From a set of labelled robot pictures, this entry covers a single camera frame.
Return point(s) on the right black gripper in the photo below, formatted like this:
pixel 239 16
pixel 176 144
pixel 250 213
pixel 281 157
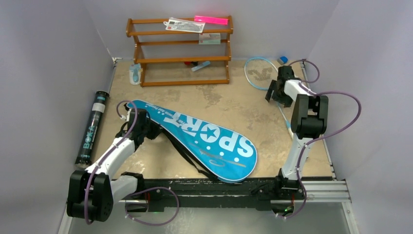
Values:
pixel 277 91

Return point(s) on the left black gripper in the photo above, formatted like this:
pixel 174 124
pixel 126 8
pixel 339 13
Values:
pixel 156 129

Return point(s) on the blue badminton racket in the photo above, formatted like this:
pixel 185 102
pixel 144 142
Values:
pixel 259 72

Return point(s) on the black shuttlecock tube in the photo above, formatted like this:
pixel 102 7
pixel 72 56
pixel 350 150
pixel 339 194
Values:
pixel 84 156

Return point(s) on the blue racket bag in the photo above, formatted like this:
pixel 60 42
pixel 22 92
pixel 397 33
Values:
pixel 215 151

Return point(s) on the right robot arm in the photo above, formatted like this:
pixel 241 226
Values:
pixel 308 121

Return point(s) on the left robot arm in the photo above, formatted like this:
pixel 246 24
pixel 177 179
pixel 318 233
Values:
pixel 93 191

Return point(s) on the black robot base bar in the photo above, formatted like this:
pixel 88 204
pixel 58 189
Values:
pixel 262 194

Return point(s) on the blue and grey eraser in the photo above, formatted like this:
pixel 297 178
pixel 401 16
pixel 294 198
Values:
pixel 282 60

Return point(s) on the light blue packaged tool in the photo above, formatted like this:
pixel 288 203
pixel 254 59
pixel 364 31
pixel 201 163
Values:
pixel 135 73

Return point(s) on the red and black small object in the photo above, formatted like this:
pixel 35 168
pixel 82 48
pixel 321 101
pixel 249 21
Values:
pixel 191 63

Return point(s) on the small white box on shelf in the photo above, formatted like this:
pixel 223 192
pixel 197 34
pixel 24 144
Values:
pixel 209 38

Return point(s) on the pink fluorescent ruler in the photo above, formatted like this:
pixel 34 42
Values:
pixel 211 20

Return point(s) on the clear packaged item on shelf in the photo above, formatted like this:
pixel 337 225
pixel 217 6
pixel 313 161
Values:
pixel 182 25

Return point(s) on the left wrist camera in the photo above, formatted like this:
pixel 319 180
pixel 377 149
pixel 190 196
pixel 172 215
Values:
pixel 126 116

